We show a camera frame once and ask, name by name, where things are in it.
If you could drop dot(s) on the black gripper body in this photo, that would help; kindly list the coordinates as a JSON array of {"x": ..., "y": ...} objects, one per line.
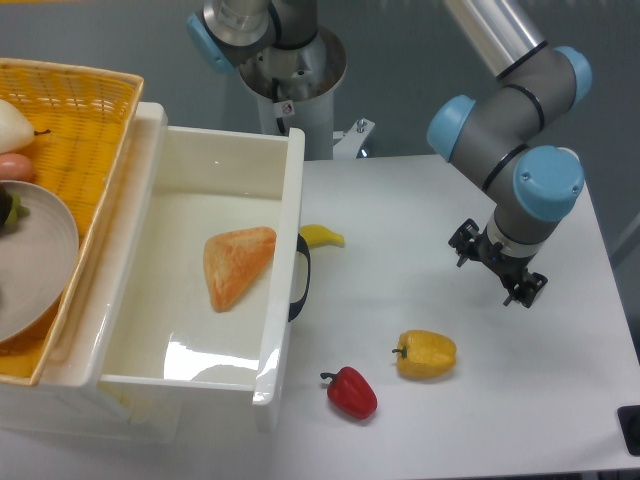
[{"x": 511, "y": 271}]

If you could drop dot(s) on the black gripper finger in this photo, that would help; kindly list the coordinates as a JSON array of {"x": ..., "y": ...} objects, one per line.
[
  {"x": 523, "y": 287},
  {"x": 466, "y": 241}
]

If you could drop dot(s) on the white top drawer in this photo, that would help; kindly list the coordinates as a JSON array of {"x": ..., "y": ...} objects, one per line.
[{"x": 168, "y": 343}]

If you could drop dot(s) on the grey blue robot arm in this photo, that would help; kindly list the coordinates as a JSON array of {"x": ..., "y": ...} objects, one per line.
[{"x": 487, "y": 141}]

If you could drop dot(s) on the white drawer cabinet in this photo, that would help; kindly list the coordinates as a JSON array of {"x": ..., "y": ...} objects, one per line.
[{"x": 71, "y": 397}]

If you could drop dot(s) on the yellow toy bell pepper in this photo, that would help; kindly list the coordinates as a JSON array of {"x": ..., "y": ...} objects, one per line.
[{"x": 424, "y": 354}]

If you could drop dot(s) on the yellow toy banana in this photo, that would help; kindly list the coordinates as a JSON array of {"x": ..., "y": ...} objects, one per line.
[{"x": 317, "y": 235}]

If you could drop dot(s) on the black corner object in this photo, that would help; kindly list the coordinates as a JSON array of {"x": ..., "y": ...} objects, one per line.
[{"x": 629, "y": 420}]

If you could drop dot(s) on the red toy bell pepper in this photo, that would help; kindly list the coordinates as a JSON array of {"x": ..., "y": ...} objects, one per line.
[{"x": 351, "y": 393}]

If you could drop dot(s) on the toast bread slice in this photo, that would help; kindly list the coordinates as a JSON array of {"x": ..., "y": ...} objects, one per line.
[{"x": 233, "y": 261}]

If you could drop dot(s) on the yellow wicker basket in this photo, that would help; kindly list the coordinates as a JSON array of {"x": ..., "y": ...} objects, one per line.
[{"x": 89, "y": 112}]

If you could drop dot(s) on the grey plate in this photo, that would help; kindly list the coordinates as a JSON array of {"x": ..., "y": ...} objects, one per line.
[{"x": 38, "y": 256}]

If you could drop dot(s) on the dark green toy vegetable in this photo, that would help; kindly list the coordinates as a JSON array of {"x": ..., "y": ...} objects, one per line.
[{"x": 12, "y": 209}]

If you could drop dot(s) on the pink toy sausage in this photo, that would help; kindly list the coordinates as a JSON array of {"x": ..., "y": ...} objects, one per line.
[{"x": 16, "y": 167}]

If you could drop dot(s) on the black drawer handle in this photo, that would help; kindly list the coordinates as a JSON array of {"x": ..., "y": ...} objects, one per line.
[{"x": 302, "y": 278}]

